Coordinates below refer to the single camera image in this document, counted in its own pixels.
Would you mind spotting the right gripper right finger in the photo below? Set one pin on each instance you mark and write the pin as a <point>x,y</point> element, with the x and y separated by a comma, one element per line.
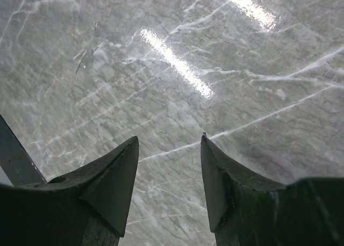
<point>245,208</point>

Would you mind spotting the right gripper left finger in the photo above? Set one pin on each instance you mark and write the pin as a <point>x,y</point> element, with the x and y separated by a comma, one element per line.
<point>88,206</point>

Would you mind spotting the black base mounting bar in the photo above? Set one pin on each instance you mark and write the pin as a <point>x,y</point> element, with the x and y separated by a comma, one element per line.
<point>17,168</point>

